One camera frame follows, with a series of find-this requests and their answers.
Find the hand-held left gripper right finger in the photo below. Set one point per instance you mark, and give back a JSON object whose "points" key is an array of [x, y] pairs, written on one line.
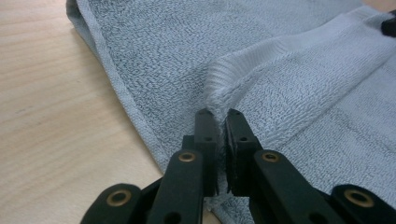
{"points": [[267, 180]]}

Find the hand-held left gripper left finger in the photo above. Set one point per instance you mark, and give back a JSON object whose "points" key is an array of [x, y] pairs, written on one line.
{"points": [[186, 174]]}

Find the light blue terry towel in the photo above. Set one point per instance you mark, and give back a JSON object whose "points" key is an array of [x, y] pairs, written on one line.
{"points": [[280, 93]]}

